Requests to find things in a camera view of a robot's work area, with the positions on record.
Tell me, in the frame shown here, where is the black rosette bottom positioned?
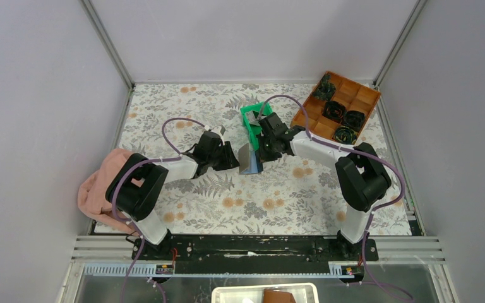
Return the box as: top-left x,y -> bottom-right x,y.
332,126 -> 358,145

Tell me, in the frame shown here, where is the dark green rosette top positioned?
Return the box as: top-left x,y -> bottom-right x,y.
312,73 -> 336,102

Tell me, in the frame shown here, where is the green plastic bin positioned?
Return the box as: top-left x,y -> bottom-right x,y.
240,102 -> 264,151

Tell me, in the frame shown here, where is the grey blue card holder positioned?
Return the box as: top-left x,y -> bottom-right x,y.
238,143 -> 263,175

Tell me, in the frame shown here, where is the black rosette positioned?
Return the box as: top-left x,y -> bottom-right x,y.
332,126 -> 358,145
322,100 -> 346,122
342,110 -> 366,132

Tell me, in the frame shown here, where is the floral patterned table mat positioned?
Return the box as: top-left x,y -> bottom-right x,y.
93,83 -> 413,236

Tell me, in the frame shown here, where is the black mounting base plate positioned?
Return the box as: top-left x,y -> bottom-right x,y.
131,234 -> 379,275

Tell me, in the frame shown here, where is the black rosette middle left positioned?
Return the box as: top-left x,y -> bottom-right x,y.
322,100 -> 346,122

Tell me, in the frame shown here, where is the aluminium rail frame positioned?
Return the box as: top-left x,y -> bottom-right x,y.
71,235 -> 446,276

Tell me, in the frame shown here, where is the brown wooden compartment tray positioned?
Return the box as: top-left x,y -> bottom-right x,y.
290,71 -> 381,145

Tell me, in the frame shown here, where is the pink cloth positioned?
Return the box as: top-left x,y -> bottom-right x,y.
78,148 -> 136,234

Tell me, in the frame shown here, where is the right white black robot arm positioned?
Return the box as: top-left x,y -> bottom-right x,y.
250,111 -> 392,260

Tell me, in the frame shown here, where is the brown object in basket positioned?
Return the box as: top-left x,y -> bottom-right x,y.
262,289 -> 296,303

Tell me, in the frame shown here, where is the white plastic basket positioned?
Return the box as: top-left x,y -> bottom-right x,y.
212,283 -> 320,302

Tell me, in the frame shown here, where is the black rosette middle right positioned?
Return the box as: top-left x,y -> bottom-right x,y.
342,110 -> 366,132

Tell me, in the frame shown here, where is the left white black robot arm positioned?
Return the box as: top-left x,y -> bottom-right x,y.
105,126 -> 239,259

